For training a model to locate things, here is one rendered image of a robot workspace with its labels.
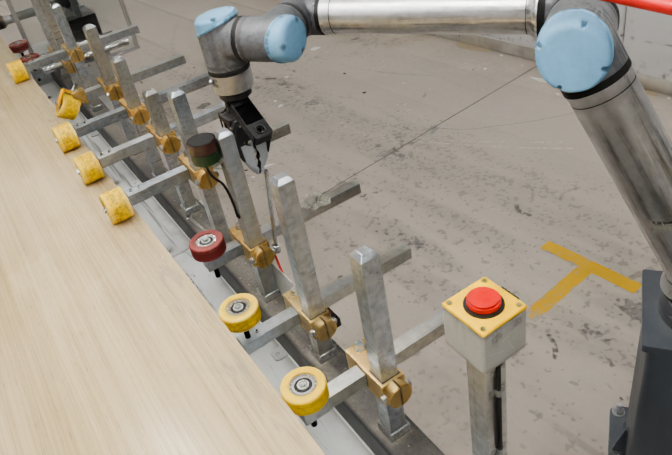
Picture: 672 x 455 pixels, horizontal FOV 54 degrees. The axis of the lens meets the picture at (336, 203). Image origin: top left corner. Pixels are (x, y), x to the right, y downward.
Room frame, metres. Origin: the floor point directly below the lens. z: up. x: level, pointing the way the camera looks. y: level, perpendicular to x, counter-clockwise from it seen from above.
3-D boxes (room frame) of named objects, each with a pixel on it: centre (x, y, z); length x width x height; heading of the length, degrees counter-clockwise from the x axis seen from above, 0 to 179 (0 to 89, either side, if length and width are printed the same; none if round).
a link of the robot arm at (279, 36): (1.27, 0.06, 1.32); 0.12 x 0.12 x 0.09; 60
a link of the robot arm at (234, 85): (1.32, 0.17, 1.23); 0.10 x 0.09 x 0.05; 117
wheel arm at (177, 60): (2.18, 0.60, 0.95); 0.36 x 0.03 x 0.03; 117
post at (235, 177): (1.22, 0.20, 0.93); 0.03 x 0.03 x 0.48; 27
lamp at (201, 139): (1.20, 0.24, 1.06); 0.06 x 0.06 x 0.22; 27
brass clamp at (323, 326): (1.02, 0.10, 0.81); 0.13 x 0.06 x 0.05; 27
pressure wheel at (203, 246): (1.21, 0.31, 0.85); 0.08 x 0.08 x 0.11
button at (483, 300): (0.54, -0.15, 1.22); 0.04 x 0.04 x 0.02
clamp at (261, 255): (1.24, 0.22, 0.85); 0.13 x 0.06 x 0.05; 27
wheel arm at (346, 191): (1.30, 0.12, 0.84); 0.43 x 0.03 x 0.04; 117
